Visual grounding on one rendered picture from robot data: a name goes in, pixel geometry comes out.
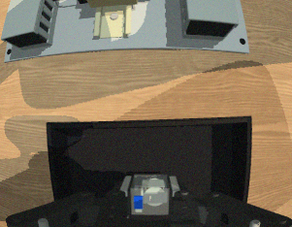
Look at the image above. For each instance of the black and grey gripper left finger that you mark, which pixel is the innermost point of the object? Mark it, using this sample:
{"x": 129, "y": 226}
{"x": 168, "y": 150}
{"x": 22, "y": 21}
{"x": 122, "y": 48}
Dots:
{"x": 114, "y": 209}

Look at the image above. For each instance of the grey mounting plate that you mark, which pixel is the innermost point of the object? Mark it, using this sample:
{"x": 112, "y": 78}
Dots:
{"x": 152, "y": 24}

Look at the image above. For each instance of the black parts tray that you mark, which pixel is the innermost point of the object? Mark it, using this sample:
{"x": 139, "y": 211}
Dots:
{"x": 206, "y": 158}

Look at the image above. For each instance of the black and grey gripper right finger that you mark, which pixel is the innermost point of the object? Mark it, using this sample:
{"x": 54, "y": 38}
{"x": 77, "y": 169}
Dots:
{"x": 187, "y": 213}

